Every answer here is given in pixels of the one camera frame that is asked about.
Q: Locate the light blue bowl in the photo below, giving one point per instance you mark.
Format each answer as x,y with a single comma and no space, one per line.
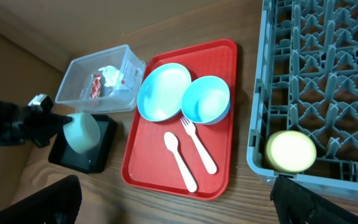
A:
206,101

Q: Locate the white tissue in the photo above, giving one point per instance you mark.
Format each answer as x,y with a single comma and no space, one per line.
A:
110,74

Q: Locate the white plastic spoon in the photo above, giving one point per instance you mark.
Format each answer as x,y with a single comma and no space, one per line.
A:
171,143

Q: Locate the white plastic fork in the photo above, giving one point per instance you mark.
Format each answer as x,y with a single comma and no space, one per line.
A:
207,160

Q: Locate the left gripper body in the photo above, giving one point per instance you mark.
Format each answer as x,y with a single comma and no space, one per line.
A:
21,123

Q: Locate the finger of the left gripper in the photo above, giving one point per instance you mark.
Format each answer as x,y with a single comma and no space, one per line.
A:
60,120

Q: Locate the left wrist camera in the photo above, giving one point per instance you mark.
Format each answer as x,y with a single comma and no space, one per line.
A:
41,102

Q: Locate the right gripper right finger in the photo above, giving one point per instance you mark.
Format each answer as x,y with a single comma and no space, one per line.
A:
296,204

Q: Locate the grey dishwasher rack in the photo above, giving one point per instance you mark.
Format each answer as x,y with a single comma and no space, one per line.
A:
306,80

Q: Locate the light blue plate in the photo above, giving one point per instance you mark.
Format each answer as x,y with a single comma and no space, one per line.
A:
161,92

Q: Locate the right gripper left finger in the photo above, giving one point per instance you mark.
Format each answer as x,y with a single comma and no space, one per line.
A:
55,204

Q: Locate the red serving tray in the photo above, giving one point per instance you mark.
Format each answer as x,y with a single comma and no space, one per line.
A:
148,164

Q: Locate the green bowl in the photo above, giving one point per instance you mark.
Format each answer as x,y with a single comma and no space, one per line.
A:
82,133

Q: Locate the clear plastic waste bin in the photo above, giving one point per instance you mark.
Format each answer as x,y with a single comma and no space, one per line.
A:
75,88

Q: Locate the red snack wrapper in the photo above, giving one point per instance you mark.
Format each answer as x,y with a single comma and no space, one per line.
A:
95,86

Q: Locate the yellow cup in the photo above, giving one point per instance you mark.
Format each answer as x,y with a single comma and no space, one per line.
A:
290,151

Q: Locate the black food waste tray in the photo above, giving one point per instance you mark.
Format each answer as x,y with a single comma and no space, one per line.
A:
92,161

